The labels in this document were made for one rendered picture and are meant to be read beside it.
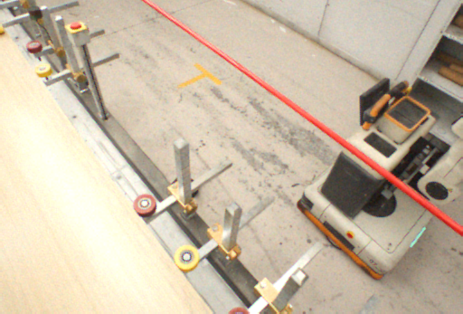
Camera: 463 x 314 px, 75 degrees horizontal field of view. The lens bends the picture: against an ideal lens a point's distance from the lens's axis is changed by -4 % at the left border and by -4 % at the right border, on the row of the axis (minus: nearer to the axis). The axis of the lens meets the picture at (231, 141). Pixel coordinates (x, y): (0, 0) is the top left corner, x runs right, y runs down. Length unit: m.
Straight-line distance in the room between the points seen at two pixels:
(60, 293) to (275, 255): 1.33
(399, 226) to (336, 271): 0.46
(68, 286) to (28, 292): 0.12
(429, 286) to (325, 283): 0.66
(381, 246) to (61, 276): 1.59
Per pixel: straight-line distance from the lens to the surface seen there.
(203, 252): 1.14
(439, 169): 1.68
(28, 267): 1.20
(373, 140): 1.66
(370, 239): 1.99
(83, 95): 1.95
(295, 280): 0.86
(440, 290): 2.43
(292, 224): 2.19
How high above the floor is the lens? 1.91
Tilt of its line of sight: 49 degrees down
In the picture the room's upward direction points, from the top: 6 degrees clockwise
